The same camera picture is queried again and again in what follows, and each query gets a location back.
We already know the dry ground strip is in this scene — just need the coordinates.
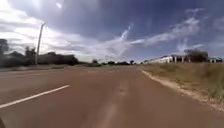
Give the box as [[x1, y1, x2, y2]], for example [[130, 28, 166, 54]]
[[0, 63, 101, 73]]

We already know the dark bushy tree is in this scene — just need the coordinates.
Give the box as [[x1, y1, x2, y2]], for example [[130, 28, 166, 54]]
[[183, 48, 210, 63]]

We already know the white painted line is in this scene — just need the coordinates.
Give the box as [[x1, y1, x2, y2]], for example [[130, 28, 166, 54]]
[[0, 84, 71, 110]]

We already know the dry grass verge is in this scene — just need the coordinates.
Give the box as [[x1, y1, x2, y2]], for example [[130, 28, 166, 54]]
[[137, 62, 224, 105]]

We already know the tall pale pole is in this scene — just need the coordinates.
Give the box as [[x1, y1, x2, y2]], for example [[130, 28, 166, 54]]
[[35, 22, 46, 66]]

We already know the white low building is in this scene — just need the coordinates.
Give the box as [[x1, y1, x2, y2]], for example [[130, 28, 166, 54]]
[[141, 54, 224, 65]]

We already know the reddish brown asphalt road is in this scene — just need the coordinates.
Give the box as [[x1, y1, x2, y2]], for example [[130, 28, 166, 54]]
[[0, 65, 224, 128]]

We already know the pale sandy road edge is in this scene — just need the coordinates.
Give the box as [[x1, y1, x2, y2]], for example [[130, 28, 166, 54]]
[[139, 68, 224, 113]]

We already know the row of dark trees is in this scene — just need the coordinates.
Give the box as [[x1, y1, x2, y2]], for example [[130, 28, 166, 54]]
[[0, 38, 80, 69]]

